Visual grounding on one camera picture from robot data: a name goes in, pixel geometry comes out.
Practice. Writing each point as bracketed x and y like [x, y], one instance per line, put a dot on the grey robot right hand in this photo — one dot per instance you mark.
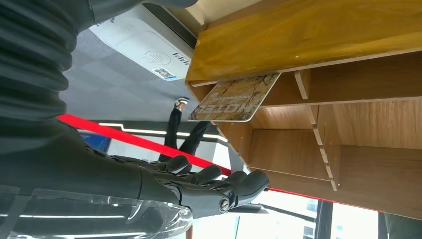
[66, 171]

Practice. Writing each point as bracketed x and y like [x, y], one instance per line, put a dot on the white card reader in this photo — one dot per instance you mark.
[141, 43]

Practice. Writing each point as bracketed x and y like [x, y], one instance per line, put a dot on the hotel room key card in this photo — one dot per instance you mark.
[234, 99]

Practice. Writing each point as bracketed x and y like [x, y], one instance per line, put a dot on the blue screen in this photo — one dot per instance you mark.
[97, 142]

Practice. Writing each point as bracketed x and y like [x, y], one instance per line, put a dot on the red floor stripe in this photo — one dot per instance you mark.
[115, 135]

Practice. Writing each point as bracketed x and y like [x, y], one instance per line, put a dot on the wooden organizer box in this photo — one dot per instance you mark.
[346, 132]

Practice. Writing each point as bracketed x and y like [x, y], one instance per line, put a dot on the black window frame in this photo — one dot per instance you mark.
[324, 221]

